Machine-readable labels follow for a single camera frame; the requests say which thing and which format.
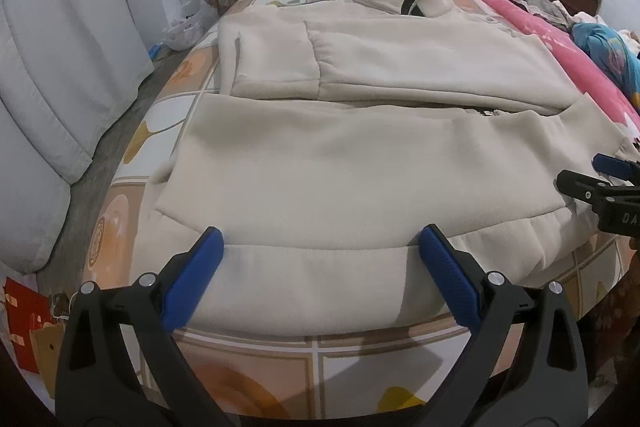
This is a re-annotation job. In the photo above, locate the beige fleece jacket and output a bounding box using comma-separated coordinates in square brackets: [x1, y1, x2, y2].
[134, 0, 638, 336]

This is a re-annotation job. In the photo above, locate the brown cardboard bag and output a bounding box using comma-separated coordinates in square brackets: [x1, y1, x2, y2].
[29, 322, 65, 399]

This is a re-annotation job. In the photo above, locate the red paper bag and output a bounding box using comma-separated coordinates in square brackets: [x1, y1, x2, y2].
[3, 277, 55, 374]

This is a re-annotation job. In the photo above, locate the blue patterned garment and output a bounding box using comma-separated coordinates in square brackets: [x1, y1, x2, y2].
[572, 23, 639, 112]

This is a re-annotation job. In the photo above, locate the pink floral blanket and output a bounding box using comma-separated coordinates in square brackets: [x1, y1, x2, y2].
[424, 0, 640, 134]

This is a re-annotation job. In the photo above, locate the white padded mattress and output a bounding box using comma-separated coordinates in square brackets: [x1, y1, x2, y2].
[1, 0, 153, 274]

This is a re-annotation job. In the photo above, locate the white plastic bag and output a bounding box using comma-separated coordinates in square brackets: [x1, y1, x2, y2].
[164, 0, 215, 51]

